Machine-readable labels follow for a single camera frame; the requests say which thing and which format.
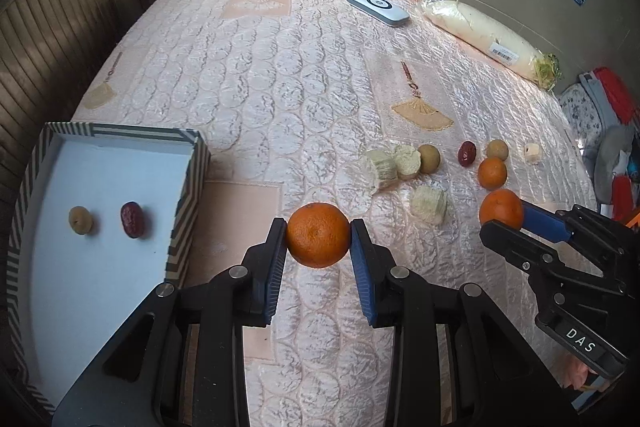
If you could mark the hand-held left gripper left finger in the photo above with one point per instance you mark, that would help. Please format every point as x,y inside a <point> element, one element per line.
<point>276,277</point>

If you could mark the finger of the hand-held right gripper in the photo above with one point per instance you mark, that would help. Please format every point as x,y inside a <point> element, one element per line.
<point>515,244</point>
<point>545,222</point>

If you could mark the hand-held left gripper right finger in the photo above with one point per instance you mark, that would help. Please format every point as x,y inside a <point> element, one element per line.
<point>362,277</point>

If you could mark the orange mandarin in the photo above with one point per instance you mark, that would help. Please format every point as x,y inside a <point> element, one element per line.
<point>318,234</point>
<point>492,173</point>
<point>500,207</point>

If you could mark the brown longan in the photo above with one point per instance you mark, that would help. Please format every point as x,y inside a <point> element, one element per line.
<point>429,158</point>
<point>497,150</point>
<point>80,221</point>

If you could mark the red jujube date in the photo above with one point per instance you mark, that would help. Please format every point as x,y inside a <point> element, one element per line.
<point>466,154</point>
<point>132,220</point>

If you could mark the pale green cake piece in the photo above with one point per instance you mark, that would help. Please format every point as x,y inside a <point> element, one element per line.
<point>382,169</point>

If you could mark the striped rim white box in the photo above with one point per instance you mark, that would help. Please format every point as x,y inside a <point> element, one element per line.
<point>100,282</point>

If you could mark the person's right hand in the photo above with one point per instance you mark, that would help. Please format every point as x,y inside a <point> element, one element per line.
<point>575,372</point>

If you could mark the small white round candy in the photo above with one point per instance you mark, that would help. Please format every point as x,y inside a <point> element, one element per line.
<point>532,153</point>

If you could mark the grey cloth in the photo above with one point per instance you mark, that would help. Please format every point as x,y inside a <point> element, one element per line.
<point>610,157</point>

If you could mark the red cloth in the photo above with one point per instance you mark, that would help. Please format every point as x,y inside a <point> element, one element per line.
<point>615,92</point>

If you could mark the pink quilted bedspread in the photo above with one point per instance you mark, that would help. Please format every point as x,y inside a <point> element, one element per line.
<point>280,82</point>

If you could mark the plastic wrapped white radish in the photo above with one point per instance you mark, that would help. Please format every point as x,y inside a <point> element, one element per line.
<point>480,27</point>

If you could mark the white oval device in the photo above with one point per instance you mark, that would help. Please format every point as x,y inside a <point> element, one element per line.
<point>377,7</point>

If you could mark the wooden slatted panel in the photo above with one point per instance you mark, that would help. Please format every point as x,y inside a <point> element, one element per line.
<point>45,32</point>

